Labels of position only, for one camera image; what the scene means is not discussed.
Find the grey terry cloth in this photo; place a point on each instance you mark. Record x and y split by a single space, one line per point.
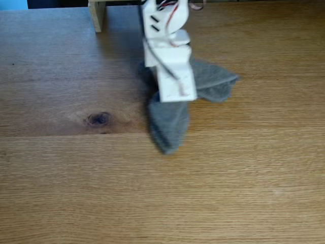
167 127

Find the pale wooden stand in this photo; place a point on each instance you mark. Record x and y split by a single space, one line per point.
97 17

